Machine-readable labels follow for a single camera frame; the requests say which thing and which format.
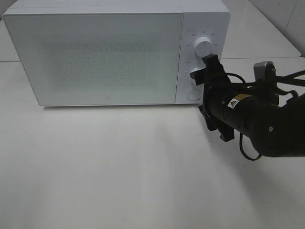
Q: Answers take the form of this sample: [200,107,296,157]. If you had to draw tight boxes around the white timer knob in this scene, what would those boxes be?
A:
[189,67,203,84]

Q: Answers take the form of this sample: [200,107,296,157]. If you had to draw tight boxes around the white microwave door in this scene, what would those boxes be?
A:
[4,13,182,106]

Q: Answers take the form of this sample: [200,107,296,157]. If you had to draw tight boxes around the white microwave oven body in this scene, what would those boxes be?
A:
[2,0,231,106]

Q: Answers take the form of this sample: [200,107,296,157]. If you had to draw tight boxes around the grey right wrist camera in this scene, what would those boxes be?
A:
[253,61,278,105]

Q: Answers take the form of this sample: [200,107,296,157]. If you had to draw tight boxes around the upper white power knob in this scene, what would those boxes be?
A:
[193,35,214,57]

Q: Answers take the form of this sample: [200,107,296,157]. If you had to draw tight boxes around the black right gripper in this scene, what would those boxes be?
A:
[189,54,239,143]

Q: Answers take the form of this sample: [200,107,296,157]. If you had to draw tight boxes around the round white door button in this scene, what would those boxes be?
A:
[187,89,202,101]

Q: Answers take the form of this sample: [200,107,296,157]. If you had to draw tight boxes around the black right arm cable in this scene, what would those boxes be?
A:
[224,70,305,161]

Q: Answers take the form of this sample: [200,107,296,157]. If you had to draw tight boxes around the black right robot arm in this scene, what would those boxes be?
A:
[190,54,305,157]

